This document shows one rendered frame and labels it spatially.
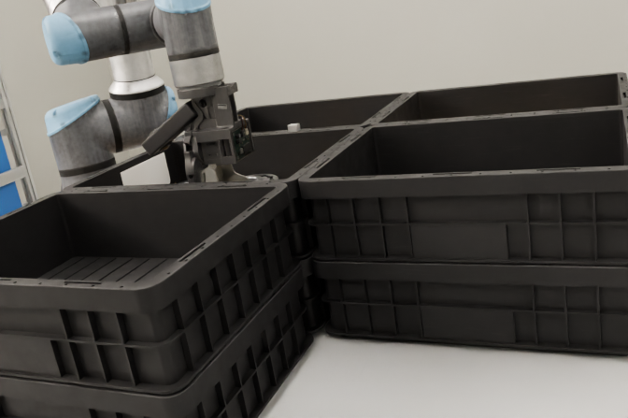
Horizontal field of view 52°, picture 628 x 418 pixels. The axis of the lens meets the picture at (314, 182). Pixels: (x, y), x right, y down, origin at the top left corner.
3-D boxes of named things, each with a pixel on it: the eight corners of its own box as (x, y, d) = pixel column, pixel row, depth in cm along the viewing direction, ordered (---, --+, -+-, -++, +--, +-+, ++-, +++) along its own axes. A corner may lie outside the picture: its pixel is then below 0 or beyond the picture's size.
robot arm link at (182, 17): (194, -22, 98) (213, -28, 91) (209, 50, 101) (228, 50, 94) (143, -15, 95) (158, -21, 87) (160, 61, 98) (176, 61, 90)
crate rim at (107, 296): (-131, 296, 73) (-138, 278, 73) (61, 206, 99) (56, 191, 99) (156, 315, 57) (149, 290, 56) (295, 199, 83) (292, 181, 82)
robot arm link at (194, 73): (159, 64, 93) (186, 55, 101) (165, 94, 94) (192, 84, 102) (205, 57, 91) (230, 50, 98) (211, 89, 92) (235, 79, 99)
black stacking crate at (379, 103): (184, 198, 128) (172, 142, 125) (253, 156, 154) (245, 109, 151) (375, 193, 112) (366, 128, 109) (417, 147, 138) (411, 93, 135)
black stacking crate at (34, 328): (-101, 370, 76) (-135, 281, 73) (77, 264, 102) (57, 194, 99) (179, 408, 60) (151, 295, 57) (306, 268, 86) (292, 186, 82)
